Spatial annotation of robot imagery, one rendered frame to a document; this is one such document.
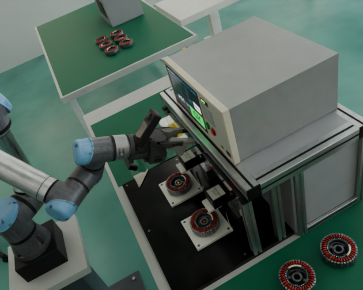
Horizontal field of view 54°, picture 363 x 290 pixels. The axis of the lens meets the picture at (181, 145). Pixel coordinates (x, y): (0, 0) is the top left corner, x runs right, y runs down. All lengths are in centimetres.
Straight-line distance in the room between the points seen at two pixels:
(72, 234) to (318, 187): 103
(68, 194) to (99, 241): 156
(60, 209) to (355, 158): 92
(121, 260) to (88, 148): 150
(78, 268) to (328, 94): 112
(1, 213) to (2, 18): 447
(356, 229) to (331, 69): 56
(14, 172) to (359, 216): 113
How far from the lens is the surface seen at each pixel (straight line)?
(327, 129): 119
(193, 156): 146
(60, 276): 157
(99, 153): 102
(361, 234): 138
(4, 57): 587
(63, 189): 106
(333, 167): 124
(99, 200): 284
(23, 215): 147
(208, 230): 134
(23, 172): 110
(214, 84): 109
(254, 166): 109
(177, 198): 152
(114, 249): 250
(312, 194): 126
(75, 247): 162
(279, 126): 112
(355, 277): 130
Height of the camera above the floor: 190
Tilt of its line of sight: 40 degrees down
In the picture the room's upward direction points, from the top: 20 degrees counter-clockwise
